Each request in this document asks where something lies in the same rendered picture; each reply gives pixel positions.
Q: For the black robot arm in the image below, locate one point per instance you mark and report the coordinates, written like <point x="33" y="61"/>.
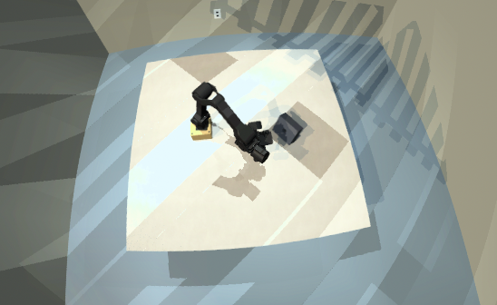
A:
<point x="243" y="133"/>

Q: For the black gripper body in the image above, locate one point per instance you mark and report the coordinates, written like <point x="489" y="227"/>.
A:
<point x="256" y="125"/>

